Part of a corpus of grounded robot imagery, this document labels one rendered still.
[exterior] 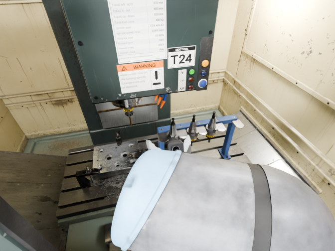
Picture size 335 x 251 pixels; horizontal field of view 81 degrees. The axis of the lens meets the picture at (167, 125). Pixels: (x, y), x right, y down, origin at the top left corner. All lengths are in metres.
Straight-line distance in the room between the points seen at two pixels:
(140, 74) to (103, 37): 0.16
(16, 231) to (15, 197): 1.28
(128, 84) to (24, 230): 0.50
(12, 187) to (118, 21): 1.37
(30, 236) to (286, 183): 0.38
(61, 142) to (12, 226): 1.83
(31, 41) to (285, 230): 1.79
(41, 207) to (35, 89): 0.95
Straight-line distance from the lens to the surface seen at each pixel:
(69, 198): 1.31
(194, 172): 0.20
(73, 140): 2.15
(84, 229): 1.51
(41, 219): 1.57
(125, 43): 0.66
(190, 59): 0.72
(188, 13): 0.68
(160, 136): 1.03
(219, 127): 1.12
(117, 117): 1.58
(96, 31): 0.65
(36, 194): 1.66
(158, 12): 0.65
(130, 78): 0.70
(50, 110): 2.08
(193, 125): 1.02
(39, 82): 1.94
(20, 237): 0.40
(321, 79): 1.32
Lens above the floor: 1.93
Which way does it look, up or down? 40 degrees down
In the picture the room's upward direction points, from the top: 1 degrees counter-clockwise
